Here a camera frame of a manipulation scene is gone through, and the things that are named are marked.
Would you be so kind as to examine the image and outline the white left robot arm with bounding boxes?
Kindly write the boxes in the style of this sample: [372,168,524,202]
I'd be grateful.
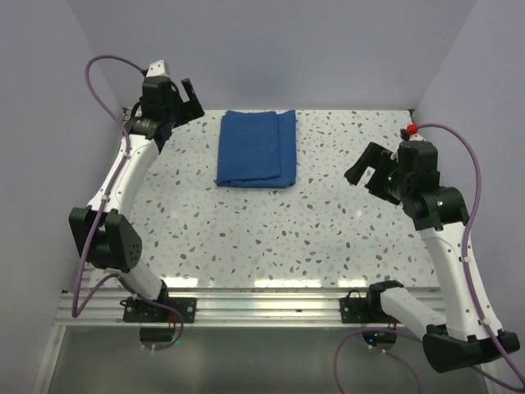
[69,76,204,323]

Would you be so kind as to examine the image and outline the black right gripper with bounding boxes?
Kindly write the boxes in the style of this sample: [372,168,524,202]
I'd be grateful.
[345,142,412,206]

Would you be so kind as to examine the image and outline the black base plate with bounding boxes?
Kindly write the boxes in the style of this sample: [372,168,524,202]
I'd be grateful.
[339,290,399,324]
[120,297,197,323]

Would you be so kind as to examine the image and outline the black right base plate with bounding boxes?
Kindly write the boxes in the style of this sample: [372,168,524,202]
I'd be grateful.
[339,290,399,324]

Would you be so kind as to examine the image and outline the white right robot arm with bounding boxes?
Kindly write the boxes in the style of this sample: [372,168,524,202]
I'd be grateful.
[340,140,520,373]

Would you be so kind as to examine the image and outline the aluminium mounting rail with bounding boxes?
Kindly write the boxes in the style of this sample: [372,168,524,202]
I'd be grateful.
[52,286,452,329]

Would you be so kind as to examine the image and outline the blue surgical cloth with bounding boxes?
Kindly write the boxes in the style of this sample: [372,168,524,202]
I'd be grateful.
[216,110,297,189]

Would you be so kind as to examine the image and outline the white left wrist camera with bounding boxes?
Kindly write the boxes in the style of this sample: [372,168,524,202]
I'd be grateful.
[145,60,171,79]

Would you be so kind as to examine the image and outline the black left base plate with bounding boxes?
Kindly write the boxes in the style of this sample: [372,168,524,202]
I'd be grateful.
[120,297,197,323]

